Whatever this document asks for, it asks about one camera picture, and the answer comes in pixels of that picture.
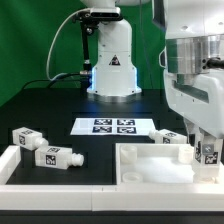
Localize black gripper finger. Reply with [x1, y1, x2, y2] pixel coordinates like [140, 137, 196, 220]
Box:
[201, 138, 223, 156]
[195, 127, 211, 164]

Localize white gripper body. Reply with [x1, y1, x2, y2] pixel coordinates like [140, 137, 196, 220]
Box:
[163, 46, 224, 139]

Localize white square table top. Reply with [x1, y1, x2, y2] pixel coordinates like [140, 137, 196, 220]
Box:
[114, 142, 224, 186]

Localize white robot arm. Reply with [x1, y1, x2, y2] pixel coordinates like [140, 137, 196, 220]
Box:
[81, 0, 224, 145]

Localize white sheet with tags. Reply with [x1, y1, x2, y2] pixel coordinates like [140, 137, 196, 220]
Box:
[70, 118, 155, 136]

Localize black camera on stand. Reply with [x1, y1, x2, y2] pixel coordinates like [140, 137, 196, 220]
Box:
[72, 7, 123, 71]

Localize black cables at base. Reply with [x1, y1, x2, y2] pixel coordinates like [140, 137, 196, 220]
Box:
[21, 71, 93, 91]

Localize grey cable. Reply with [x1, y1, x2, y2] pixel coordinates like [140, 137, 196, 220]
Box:
[46, 8, 88, 82]

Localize white U-shaped fence wall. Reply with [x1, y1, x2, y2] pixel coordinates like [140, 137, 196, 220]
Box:
[0, 146, 224, 212]

